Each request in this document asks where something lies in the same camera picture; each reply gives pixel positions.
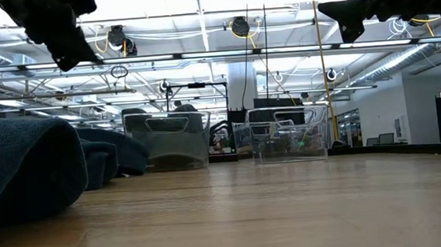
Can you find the black ceiling cable reel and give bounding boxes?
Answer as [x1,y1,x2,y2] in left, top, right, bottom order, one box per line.
[123,36,139,57]
[230,15,252,39]
[407,13,431,28]
[106,23,127,51]

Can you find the black aluminium table frame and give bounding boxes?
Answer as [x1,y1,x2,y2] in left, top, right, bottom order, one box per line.
[207,137,441,172]

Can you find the long linear ceiling light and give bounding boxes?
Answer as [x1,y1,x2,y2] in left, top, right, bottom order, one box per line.
[0,34,441,75]

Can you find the black gantry frame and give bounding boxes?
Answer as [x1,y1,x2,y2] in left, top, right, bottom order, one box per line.
[164,79,234,167]

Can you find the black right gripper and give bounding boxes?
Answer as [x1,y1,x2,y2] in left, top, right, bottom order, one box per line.
[317,0,441,46]

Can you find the coiled black cable loop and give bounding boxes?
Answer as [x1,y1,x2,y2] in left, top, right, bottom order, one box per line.
[109,64,130,80]

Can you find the white building pillar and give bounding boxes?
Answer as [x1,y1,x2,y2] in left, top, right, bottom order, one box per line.
[226,61,260,112]

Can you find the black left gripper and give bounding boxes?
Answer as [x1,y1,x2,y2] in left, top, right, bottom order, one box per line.
[0,0,104,77]

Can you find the black hanging cable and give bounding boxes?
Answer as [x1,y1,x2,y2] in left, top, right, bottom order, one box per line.
[234,0,258,110]
[260,0,273,100]

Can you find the blue denim baseball cap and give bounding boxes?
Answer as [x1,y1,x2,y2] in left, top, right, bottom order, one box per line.
[77,137,121,192]
[75,123,151,181]
[0,110,92,228]

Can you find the clear plastic storage bin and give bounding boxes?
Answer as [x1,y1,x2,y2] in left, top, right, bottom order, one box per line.
[230,102,332,168]
[121,107,214,176]

